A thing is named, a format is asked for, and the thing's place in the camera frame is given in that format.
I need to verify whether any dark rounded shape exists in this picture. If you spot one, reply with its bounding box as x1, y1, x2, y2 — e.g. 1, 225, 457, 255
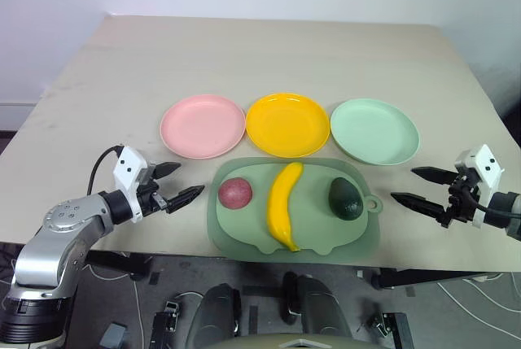
186, 282, 243, 349
282, 271, 353, 342

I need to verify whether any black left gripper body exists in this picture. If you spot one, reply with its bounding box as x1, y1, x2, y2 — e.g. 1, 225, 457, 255
137, 164, 170, 218

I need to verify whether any pink plate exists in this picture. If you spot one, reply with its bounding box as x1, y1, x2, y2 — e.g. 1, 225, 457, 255
160, 94, 247, 160

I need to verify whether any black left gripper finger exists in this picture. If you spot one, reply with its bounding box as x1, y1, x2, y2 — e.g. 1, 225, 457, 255
155, 161, 182, 181
165, 185, 206, 215

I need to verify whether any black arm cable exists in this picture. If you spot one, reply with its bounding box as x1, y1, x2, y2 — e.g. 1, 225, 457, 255
458, 188, 521, 219
86, 144, 125, 196

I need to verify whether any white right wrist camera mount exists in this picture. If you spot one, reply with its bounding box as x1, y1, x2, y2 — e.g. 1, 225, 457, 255
453, 144, 506, 229

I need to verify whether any white floor cable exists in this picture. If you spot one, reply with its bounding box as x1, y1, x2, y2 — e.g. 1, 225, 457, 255
437, 272, 521, 328
81, 261, 144, 342

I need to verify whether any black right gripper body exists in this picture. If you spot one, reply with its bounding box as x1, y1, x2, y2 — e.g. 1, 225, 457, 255
438, 172, 484, 229

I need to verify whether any dark green avocado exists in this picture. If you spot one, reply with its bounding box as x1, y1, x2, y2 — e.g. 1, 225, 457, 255
328, 177, 365, 221

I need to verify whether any black table frame bar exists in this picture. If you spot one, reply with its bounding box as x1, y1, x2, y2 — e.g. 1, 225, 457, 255
84, 250, 154, 281
370, 267, 504, 290

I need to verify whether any yellow banana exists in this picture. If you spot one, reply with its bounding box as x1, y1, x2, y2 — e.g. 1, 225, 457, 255
266, 161, 304, 253

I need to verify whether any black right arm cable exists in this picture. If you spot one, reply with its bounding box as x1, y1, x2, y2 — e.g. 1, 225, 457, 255
458, 188, 521, 219

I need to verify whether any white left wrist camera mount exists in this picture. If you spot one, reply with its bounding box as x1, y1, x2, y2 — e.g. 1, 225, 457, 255
112, 145, 148, 224

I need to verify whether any yellow plate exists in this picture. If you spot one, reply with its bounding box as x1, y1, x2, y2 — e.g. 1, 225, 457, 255
245, 92, 331, 159

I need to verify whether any black floor stand foot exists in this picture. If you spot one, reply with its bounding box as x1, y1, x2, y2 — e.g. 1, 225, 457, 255
149, 301, 183, 349
365, 311, 414, 349

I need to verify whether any grey small box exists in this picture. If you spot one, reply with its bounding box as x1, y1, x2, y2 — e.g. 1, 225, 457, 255
99, 322, 129, 349

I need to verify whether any green silicone tray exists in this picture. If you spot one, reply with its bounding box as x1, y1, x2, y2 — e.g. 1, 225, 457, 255
206, 156, 383, 262

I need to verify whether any red round fruit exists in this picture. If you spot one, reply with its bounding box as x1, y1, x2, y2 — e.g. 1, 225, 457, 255
217, 177, 254, 211

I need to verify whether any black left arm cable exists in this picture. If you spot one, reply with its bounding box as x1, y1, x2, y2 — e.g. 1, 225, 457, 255
86, 144, 125, 196

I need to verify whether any light green plate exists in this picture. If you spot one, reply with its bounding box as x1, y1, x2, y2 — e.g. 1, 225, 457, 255
330, 98, 421, 166

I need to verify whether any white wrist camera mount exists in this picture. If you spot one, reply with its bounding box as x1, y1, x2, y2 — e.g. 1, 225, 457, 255
112, 145, 148, 224
453, 144, 506, 229

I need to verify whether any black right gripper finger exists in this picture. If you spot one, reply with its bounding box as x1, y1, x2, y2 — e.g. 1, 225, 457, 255
390, 191, 446, 220
411, 166, 455, 187

